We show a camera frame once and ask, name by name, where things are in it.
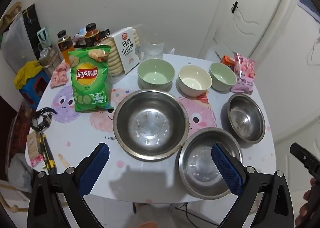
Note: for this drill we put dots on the yellow utility knife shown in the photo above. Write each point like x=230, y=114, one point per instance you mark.
x=46, y=152

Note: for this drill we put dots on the pink snack bag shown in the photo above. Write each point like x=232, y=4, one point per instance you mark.
x=243, y=72

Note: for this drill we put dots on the small cardboard box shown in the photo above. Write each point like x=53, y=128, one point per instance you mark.
x=33, y=145

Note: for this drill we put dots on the black wristwatch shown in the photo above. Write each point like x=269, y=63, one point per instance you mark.
x=47, y=119

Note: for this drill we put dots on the cream ceramic bowl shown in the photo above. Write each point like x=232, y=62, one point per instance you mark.
x=195, y=80

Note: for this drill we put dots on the large steel bowl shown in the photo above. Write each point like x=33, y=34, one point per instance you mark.
x=150, y=122

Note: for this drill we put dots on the large green ceramic bowl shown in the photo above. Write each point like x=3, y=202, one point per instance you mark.
x=155, y=72

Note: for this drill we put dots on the wooden stick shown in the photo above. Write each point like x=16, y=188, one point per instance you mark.
x=62, y=160

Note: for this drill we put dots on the black patterned object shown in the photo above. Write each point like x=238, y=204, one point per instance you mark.
x=104, y=33

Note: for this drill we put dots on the small steel bowl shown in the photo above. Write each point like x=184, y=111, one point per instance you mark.
x=246, y=117

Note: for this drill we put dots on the clear biscuit box white sleeve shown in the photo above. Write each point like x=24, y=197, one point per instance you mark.
x=127, y=50

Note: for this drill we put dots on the clear glass cup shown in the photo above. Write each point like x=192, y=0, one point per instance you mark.
x=153, y=49

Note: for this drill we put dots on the dark sauce bottle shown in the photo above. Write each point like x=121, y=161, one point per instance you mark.
x=91, y=34

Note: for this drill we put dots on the orange carton box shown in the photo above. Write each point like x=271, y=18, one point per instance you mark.
x=227, y=61

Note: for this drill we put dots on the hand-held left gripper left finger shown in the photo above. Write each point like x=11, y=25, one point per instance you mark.
x=95, y=165

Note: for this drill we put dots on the grey cloth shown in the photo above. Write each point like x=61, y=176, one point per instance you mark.
x=21, y=168

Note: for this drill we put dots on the yellow cloth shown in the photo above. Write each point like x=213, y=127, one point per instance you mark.
x=27, y=72

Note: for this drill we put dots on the small green ceramic bowl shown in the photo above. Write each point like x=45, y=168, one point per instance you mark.
x=221, y=75

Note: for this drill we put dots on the person's right hand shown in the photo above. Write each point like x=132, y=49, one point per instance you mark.
x=307, y=195

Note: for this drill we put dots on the blue plastic stool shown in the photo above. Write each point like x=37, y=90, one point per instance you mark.
x=30, y=90

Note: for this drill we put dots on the pink candy packet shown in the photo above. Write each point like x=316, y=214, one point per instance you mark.
x=60, y=75

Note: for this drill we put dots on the large white plastic sack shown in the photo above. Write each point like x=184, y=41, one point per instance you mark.
x=15, y=40

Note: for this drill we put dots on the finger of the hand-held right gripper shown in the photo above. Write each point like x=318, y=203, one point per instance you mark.
x=303, y=156

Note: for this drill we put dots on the small pink wrapper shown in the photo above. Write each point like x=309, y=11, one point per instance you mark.
x=37, y=161

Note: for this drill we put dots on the green potato chips bag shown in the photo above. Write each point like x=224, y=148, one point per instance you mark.
x=87, y=80

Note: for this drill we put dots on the orange drink bottle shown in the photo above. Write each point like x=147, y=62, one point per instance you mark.
x=65, y=45

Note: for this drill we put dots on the medium steel bowl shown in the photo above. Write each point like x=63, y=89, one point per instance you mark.
x=197, y=163

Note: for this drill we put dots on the brown paper bag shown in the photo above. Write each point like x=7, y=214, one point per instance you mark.
x=50, y=56

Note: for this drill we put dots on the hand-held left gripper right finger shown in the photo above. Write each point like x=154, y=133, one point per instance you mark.
x=227, y=168

